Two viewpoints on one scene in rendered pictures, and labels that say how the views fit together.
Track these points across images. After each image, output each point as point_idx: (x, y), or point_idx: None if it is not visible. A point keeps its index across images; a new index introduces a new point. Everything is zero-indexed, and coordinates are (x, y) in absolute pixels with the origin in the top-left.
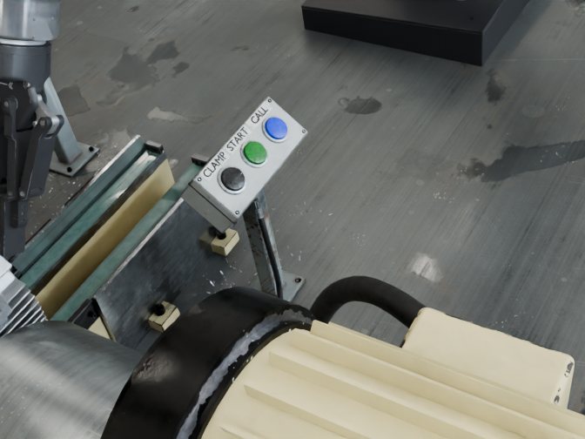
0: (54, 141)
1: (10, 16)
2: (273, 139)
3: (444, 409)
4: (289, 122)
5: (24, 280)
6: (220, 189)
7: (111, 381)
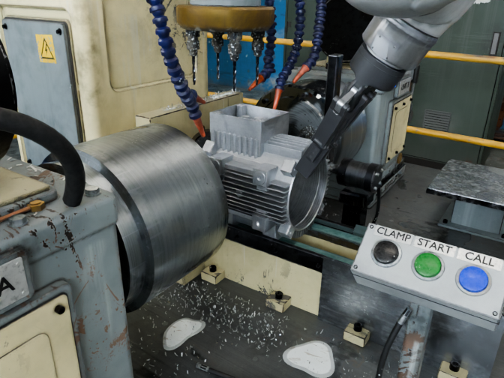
0: (339, 120)
1: (371, 26)
2: (457, 280)
3: None
4: (495, 294)
5: (346, 235)
6: (371, 246)
7: (130, 157)
